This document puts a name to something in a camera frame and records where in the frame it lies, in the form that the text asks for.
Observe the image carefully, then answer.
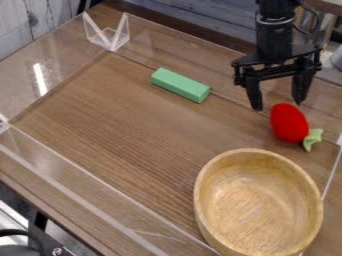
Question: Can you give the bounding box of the black cable lower left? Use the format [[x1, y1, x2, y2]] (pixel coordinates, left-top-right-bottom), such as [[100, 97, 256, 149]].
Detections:
[[0, 229, 44, 256]]

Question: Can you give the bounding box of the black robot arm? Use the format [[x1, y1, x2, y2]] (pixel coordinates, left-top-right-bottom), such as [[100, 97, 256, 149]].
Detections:
[[231, 0, 321, 111]]

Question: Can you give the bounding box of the clear acrylic corner bracket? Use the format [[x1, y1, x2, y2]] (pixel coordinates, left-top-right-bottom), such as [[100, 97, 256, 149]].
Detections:
[[81, 12, 129, 52]]

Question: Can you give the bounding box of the clear acrylic tray wall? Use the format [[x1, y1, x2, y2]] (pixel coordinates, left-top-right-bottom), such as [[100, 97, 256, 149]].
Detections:
[[0, 5, 342, 256]]

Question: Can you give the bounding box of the wooden bowl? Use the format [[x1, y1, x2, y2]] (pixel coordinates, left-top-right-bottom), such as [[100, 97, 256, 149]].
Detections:
[[193, 148, 323, 256]]

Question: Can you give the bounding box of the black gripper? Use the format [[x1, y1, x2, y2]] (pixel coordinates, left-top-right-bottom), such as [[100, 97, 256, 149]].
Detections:
[[232, 16, 321, 111]]

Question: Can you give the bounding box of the wooden chair in background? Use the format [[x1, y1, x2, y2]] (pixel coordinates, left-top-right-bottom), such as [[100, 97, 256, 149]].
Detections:
[[295, 0, 342, 63]]

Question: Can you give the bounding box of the red plush fruit green leaf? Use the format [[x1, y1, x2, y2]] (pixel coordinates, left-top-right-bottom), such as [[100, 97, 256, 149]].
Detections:
[[269, 103, 323, 152]]

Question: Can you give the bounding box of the green rectangular block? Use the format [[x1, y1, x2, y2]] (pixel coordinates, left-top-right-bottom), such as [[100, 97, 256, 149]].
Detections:
[[149, 68, 209, 104]]

